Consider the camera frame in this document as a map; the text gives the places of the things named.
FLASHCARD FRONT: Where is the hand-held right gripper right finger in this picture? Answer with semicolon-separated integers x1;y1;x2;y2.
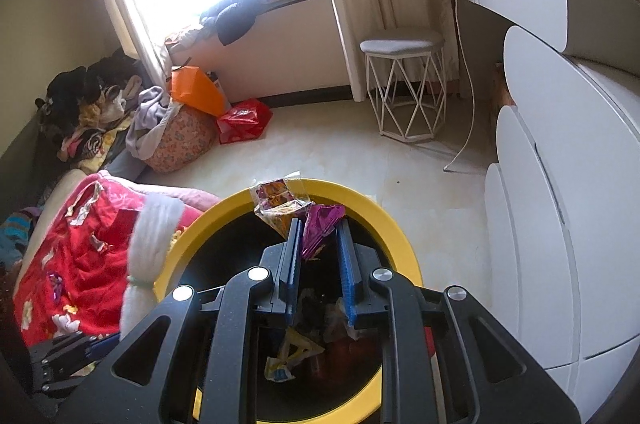
336;219;583;424

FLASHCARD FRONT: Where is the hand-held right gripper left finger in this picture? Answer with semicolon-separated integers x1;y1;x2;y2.
75;218;305;424

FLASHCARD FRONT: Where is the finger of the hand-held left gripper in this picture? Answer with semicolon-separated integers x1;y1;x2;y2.
50;333;123;367

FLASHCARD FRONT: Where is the purple foil wrapper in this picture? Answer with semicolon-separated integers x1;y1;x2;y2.
300;203;347;261

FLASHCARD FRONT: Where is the yellow round bin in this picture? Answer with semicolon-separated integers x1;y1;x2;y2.
152;178;422;424

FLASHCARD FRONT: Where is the colourful clear candy wrapper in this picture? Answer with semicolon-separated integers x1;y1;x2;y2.
250;178;313;241

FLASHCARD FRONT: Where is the red floral blanket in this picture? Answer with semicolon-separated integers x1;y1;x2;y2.
12;171;223;345

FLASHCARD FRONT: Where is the yellow white crumpled wrapper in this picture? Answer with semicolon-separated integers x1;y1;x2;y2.
264;328;326;385

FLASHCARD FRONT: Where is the white fibre bundle green band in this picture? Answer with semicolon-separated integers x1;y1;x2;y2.
120;196;183;340

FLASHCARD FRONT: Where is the red flat packet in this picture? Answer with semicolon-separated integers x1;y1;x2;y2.
117;206;142;232

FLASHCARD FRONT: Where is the teal patterned cloth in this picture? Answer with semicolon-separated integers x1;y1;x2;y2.
0;206;38;275

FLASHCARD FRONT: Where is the red plastic bag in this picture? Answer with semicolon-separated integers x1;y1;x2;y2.
216;99;273;145

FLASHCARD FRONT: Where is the beige bed sheet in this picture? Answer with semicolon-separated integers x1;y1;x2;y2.
37;169;101;215

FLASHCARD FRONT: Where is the floral fabric bag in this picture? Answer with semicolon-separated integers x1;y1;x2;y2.
145;104;219;173

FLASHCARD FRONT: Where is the orange bag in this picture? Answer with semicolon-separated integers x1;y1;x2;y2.
170;66;232;117

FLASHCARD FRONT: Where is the pile of mixed clothes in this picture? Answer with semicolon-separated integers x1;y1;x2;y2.
35;49;166;175

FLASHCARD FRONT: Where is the small patterned cloth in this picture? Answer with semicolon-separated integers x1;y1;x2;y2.
165;24;206;50

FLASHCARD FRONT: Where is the white dresser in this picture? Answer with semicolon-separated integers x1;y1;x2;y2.
457;0;640;370

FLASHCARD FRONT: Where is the white cable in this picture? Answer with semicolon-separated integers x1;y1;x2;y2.
442;0;481;175

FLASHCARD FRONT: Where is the white wire stool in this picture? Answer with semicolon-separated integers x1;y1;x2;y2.
360;28;447;144

